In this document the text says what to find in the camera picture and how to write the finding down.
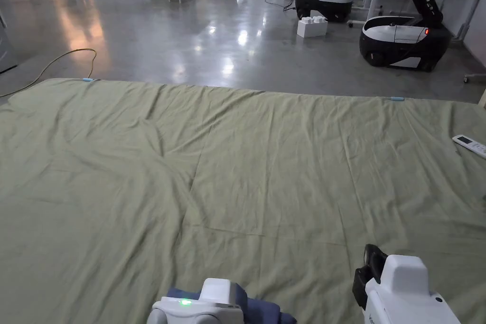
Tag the white remote control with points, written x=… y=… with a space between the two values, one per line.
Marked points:
x=471 y=145

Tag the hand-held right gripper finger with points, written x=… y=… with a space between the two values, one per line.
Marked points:
x=374 y=257

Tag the bed with pale green sheet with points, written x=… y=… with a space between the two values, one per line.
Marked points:
x=243 y=172

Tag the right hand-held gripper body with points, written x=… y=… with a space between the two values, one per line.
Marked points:
x=402 y=293

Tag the white foam block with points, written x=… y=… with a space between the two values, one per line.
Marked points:
x=311 y=28

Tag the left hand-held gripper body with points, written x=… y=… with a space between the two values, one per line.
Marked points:
x=212 y=301

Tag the dark blue garment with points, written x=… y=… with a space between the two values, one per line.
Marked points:
x=265 y=307

